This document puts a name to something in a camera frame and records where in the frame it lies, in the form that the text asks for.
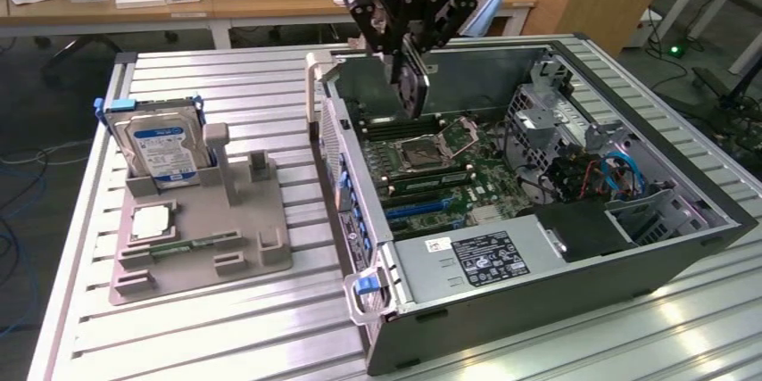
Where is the grey parts rack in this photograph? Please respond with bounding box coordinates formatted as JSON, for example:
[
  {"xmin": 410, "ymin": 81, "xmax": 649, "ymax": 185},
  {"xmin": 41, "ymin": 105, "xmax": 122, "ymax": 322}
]
[{"xmin": 106, "ymin": 123, "xmax": 296, "ymax": 307}]

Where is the green motherboard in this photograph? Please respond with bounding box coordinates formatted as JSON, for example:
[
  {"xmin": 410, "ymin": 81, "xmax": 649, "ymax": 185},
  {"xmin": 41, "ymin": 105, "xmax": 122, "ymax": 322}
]
[{"xmin": 355, "ymin": 112, "xmax": 541, "ymax": 242}]

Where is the grey disk bay bracket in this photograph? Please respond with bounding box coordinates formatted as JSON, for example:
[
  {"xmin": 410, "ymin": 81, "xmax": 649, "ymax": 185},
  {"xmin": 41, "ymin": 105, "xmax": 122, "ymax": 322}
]
[{"xmin": 603, "ymin": 187, "xmax": 713, "ymax": 247}]

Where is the blue floor cable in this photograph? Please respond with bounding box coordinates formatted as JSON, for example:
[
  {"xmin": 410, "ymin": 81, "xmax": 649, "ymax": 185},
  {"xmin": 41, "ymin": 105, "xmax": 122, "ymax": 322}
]
[{"xmin": 0, "ymin": 161, "xmax": 49, "ymax": 338}]

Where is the black open PC case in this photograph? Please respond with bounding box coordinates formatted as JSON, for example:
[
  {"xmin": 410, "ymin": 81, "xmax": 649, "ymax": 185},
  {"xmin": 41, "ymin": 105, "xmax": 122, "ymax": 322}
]
[{"xmin": 304, "ymin": 38, "xmax": 762, "ymax": 377}]

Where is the blue data wire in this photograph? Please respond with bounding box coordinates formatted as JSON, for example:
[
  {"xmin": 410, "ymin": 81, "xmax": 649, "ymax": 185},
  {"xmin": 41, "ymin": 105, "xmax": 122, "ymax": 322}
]
[{"xmin": 598, "ymin": 152, "xmax": 649, "ymax": 201}]

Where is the black plastic shroud box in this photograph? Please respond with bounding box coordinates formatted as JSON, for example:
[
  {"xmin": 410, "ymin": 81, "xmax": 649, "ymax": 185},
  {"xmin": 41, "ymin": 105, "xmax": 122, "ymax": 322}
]
[{"xmin": 531, "ymin": 201, "xmax": 637, "ymax": 265}]

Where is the silver CPU chip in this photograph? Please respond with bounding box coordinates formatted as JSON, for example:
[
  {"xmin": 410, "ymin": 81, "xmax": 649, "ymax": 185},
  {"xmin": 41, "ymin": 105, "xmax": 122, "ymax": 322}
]
[{"xmin": 130, "ymin": 207, "xmax": 175, "ymax": 242}]

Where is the hard disk in blue caddy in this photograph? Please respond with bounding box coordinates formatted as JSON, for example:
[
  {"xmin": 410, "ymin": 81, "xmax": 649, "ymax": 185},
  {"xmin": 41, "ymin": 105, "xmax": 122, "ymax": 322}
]
[{"xmin": 94, "ymin": 94, "xmax": 207, "ymax": 185}]

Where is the green RAM stick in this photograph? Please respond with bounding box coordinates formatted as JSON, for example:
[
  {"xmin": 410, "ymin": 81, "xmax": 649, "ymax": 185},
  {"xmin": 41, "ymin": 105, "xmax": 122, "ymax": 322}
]
[
  {"xmin": 148, "ymin": 235, "xmax": 227, "ymax": 255},
  {"xmin": 387, "ymin": 170, "xmax": 473, "ymax": 197}
]

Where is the green light device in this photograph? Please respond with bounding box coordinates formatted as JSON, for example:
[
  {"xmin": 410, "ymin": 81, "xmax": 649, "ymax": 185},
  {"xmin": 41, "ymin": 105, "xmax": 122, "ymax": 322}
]
[{"xmin": 662, "ymin": 39, "xmax": 691, "ymax": 61}]

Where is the metal socket cover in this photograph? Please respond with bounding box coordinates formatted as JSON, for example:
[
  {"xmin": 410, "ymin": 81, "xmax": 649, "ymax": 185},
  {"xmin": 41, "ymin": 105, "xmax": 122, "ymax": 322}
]
[{"xmin": 436, "ymin": 115, "xmax": 482, "ymax": 145}]

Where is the black chair base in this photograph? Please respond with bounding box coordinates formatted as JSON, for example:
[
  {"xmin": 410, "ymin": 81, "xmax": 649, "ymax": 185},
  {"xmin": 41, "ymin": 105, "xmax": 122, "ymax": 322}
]
[{"xmin": 33, "ymin": 35, "xmax": 124, "ymax": 86}]

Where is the graphics card with fan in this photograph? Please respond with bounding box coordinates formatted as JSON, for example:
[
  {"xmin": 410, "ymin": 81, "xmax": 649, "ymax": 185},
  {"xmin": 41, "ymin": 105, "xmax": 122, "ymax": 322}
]
[{"xmin": 374, "ymin": 35, "xmax": 432, "ymax": 122}]

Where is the CPU socket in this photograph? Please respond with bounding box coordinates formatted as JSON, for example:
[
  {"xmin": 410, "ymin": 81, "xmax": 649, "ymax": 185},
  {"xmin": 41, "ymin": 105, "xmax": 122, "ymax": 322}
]
[{"xmin": 396, "ymin": 135, "xmax": 447, "ymax": 173}]

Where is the metal disk bay cage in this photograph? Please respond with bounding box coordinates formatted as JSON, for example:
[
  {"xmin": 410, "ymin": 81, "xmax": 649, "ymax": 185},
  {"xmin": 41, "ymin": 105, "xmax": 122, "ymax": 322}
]
[{"xmin": 503, "ymin": 81, "xmax": 597, "ymax": 154}]

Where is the black floor stand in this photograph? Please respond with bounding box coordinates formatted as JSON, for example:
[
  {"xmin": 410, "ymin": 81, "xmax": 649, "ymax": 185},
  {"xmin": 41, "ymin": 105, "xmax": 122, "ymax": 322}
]
[{"xmin": 691, "ymin": 66, "xmax": 762, "ymax": 151}]

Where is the grey power supply unit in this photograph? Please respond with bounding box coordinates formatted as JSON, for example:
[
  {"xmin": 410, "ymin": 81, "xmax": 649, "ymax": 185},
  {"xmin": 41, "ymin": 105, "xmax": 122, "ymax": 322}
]
[{"xmin": 383, "ymin": 215, "xmax": 566, "ymax": 309}]

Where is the black wire connector bundle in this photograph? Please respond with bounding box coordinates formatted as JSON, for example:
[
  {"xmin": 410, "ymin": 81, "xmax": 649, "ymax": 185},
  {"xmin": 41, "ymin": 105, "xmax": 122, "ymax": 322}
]
[{"xmin": 538, "ymin": 156, "xmax": 591, "ymax": 203}]

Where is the long expansion slot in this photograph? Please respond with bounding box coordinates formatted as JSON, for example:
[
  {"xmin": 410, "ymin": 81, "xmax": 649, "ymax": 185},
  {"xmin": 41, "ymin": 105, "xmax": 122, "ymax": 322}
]
[
  {"xmin": 386, "ymin": 207, "xmax": 447, "ymax": 224},
  {"xmin": 383, "ymin": 196, "xmax": 458, "ymax": 215}
]

